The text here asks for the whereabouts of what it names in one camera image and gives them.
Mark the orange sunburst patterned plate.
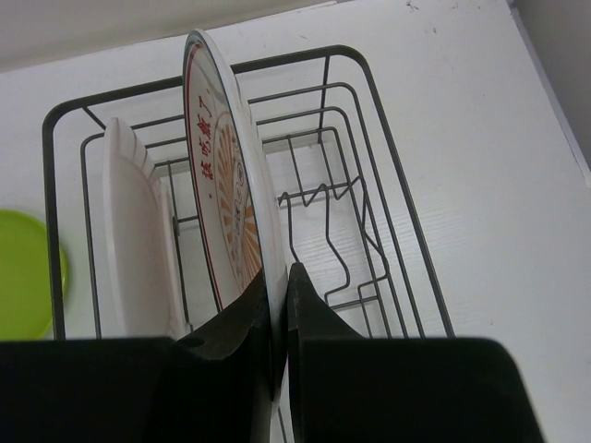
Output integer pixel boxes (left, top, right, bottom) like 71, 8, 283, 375
183, 30, 288, 392

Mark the grey wire dish rack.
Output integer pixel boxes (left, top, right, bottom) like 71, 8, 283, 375
42, 45, 453, 341

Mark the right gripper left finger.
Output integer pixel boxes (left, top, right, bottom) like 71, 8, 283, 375
1, 275, 272, 442

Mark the green rimmed white plate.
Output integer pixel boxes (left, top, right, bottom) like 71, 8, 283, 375
103, 118, 188, 339

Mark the green plastic plate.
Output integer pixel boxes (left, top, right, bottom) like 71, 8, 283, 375
1, 210, 53, 341

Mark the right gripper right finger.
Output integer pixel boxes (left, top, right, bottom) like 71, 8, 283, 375
286, 263, 543, 442

